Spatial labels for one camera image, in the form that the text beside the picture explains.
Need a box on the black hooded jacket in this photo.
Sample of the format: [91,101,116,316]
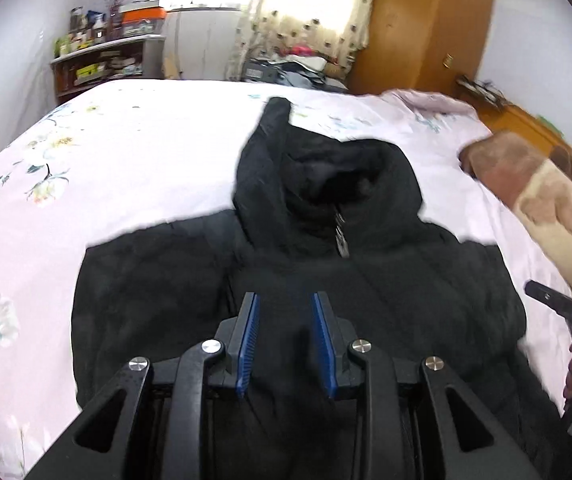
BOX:
[71,96,572,480]

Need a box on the black box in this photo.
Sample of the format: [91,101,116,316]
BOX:
[242,60,279,83]

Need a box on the dried branch bouquet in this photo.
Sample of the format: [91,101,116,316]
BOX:
[93,0,142,41]

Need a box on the white cabinet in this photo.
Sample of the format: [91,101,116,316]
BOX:
[162,7,247,81]

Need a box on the orange plastic storage box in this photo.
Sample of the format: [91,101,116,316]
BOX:
[118,4,168,38]

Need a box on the pink floral duvet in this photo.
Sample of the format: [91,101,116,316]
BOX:
[0,80,572,476]

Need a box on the heart print curtain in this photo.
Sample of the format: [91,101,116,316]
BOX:
[243,0,382,68]

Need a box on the pile of clothes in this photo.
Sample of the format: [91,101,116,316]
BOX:
[243,45,352,93]

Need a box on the wooden shelf unit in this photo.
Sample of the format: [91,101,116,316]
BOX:
[50,35,167,106]

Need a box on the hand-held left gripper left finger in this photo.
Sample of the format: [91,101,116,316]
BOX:
[23,292,259,480]

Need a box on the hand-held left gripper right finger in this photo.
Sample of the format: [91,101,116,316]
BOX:
[311,291,542,480]

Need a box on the group of bottles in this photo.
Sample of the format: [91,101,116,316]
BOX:
[55,6,117,58]

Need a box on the wooden wardrobe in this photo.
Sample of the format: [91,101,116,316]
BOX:
[348,0,497,96]

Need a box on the brown plush blanket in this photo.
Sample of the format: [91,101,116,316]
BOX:
[458,130,572,306]

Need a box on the wooden headboard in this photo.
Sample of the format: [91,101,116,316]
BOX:
[458,80,572,161]

